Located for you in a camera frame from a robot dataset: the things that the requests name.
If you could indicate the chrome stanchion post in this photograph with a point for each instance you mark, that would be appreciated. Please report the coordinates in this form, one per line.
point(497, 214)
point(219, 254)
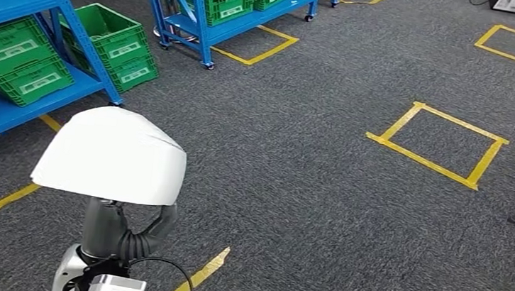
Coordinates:
point(182, 39)

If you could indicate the white plastic mirror housing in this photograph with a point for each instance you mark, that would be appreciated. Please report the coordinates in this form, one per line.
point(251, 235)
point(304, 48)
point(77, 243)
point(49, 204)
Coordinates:
point(114, 159)

